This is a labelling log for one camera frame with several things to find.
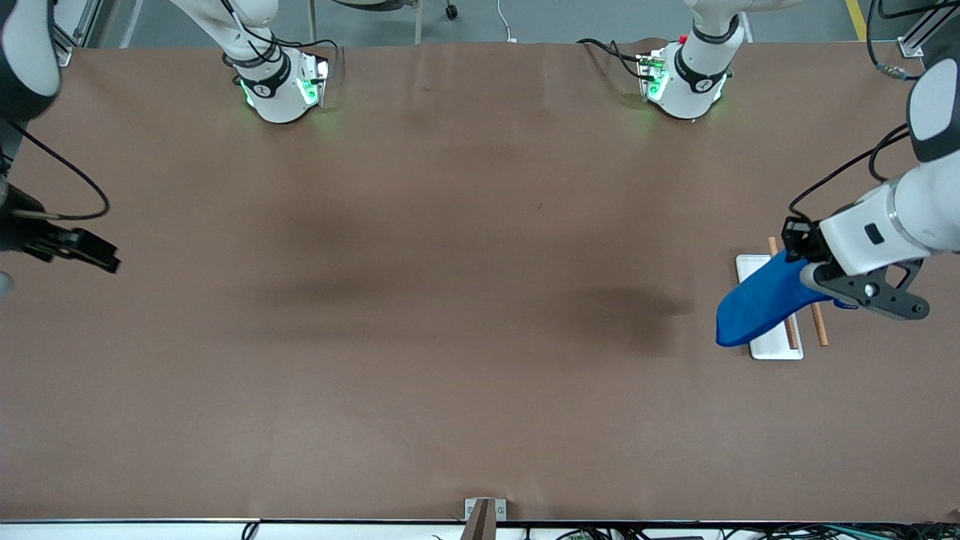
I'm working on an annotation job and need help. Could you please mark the white towel rack wooden bars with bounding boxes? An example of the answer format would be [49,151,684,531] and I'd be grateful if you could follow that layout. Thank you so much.
[735,236,830,362]

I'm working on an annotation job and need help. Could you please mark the blue towel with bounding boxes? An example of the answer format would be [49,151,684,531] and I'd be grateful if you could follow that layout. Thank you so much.
[715,250,860,348]

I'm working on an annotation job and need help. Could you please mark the black left arm base cable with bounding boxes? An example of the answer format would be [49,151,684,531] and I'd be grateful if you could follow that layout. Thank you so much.
[576,37,647,80]

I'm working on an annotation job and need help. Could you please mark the office chair base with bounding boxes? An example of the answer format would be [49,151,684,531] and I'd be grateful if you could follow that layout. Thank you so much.
[307,0,460,46]

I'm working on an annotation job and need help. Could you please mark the aluminium frame profile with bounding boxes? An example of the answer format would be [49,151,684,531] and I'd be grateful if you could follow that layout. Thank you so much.
[898,0,947,59]
[51,0,103,67]

